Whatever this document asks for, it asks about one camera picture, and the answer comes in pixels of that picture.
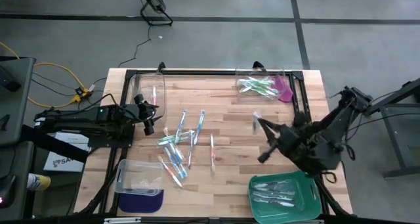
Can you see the clear plastic bin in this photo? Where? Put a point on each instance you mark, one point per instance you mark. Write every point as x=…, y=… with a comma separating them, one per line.
x=138, y=176
x=252, y=97
x=144, y=82

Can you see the blue toothbrush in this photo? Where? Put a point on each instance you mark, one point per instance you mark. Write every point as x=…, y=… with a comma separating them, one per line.
x=199, y=127
x=180, y=125
x=170, y=158
x=178, y=161
x=166, y=132

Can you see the black clamp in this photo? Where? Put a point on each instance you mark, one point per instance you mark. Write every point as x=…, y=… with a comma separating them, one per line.
x=259, y=65
x=161, y=66

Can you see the black floor fan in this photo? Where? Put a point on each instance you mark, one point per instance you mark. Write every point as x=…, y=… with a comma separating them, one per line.
x=152, y=2

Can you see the green plastic bin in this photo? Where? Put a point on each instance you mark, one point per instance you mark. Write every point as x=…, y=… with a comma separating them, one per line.
x=308, y=191

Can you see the dark blue mat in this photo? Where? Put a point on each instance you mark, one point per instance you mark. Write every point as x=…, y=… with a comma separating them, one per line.
x=141, y=204

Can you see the orange toothbrush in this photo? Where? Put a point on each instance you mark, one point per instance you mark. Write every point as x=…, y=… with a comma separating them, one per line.
x=170, y=171
x=153, y=96
x=212, y=151

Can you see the yellow white spray can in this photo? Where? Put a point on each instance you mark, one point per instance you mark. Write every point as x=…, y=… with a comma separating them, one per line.
x=39, y=182

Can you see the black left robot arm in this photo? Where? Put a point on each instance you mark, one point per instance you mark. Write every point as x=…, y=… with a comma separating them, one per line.
x=82, y=120

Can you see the pink mat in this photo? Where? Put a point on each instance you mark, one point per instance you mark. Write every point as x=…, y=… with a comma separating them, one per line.
x=285, y=92

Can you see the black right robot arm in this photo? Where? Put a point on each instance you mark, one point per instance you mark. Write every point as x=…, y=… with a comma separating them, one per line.
x=334, y=125

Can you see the green toothbrush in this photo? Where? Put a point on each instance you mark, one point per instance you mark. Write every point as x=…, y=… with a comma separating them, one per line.
x=167, y=142
x=262, y=87
x=262, y=80
x=249, y=82
x=269, y=92
x=170, y=138
x=246, y=90

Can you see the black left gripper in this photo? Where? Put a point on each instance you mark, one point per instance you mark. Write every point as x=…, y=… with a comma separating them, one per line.
x=144, y=114

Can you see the white label strip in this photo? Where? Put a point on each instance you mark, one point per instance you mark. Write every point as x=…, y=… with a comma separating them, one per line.
x=121, y=220

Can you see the white printed box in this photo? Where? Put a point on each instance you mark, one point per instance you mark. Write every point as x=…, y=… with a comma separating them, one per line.
x=65, y=165

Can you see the black diagonal beam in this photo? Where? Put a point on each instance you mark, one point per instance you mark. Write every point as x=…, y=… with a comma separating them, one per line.
x=52, y=143

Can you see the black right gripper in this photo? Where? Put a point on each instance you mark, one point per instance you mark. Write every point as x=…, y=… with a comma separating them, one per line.
x=285, y=138

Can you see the black computer mouse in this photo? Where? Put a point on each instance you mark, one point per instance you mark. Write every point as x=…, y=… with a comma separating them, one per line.
x=7, y=188

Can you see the purple toothbrush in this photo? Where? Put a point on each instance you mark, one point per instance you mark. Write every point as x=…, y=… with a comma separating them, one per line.
x=279, y=190
x=275, y=203
x=272, y=184
x=190, y=150
x=255, y=122
x=269, y=195

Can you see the yellow power plug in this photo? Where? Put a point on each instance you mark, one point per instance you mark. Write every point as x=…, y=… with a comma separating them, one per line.
x=80, y=94

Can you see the grey metal table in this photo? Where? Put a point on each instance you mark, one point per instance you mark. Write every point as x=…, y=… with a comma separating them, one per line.
x=403, y=135

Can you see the dark grey desk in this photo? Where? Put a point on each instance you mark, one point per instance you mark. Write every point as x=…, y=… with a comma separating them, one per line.
x=23, y=165
x=19, y=102

